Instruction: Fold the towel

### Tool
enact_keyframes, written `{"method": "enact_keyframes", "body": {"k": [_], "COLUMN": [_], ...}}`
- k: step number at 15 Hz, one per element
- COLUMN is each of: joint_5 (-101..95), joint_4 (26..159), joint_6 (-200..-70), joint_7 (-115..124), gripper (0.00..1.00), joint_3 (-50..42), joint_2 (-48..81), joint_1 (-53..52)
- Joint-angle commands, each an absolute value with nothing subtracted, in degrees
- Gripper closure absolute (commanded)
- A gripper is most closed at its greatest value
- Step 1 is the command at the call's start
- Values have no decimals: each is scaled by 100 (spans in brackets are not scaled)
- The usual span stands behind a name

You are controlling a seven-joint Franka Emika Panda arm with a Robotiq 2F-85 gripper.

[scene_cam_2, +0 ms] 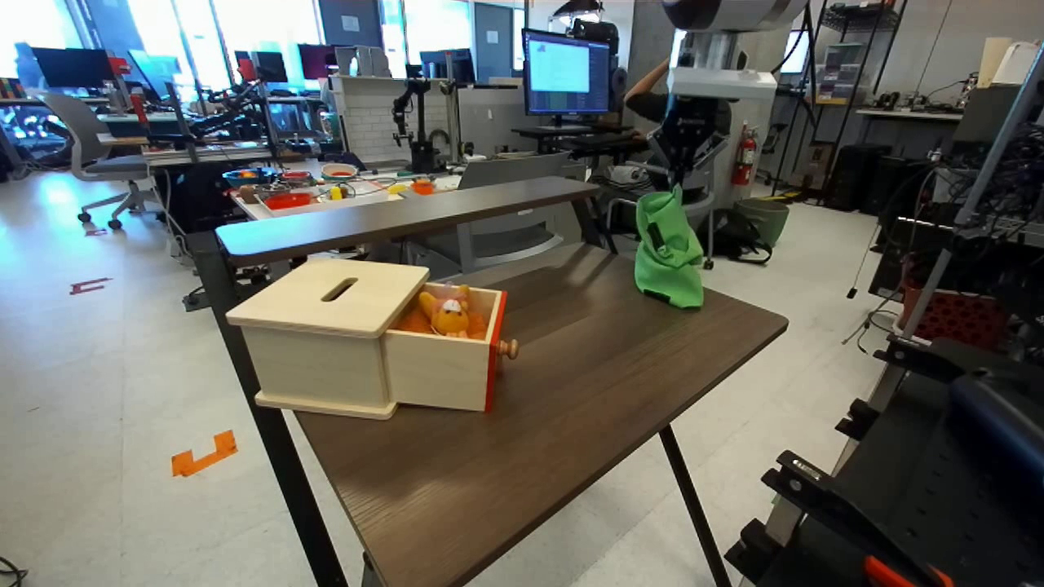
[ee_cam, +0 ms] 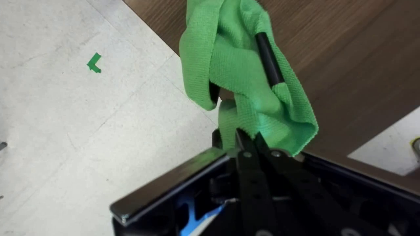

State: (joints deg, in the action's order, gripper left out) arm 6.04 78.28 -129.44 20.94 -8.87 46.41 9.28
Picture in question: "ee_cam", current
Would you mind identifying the green floor tape marker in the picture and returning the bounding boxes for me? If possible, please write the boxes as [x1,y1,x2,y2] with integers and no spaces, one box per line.
[85,51,103,75]

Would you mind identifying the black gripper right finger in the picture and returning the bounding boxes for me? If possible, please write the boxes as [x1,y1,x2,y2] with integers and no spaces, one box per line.
[254,32,381,236]

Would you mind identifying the green cloth towel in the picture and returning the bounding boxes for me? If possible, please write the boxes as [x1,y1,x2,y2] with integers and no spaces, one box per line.
[177,0,320,157]

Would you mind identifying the brown folding desk black legs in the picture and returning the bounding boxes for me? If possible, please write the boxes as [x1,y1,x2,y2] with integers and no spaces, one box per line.
[122,0,420,195]

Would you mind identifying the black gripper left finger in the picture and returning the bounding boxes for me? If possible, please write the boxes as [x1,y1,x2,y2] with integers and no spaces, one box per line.
[208,81,280,236]

